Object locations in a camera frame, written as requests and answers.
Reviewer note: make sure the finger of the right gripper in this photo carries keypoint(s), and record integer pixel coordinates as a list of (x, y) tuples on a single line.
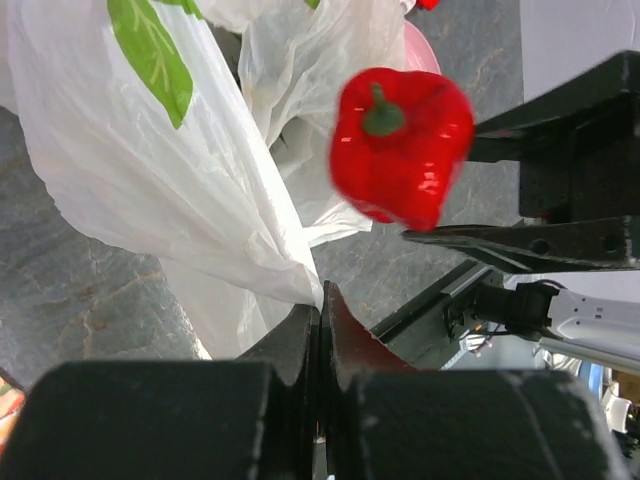
[(542, 121), (598, 245)]

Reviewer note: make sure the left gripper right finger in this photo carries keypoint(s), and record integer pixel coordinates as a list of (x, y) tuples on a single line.
[(388, 420)]

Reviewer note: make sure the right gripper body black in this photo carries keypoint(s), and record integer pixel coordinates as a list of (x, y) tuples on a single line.
[(591, 173)]

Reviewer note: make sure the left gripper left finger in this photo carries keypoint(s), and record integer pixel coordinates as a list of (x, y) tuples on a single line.
[(248, 418)]

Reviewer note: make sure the red fake bell pepper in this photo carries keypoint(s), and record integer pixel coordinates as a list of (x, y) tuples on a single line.
[(399, 140)]

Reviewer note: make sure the white plastic bag fruit print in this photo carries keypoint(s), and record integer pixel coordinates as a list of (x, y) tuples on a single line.
[(197, 132)]

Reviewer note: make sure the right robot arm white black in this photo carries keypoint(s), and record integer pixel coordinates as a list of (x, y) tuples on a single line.
[(584, 324)]

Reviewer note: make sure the white cartoon print cloth bag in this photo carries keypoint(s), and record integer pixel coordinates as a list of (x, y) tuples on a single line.
[(428, 5)]

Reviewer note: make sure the pink plate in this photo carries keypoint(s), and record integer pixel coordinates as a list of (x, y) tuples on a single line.
[(419, 55)]

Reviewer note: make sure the orange floral cloth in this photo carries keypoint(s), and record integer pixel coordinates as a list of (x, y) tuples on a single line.
[(12, 399)]

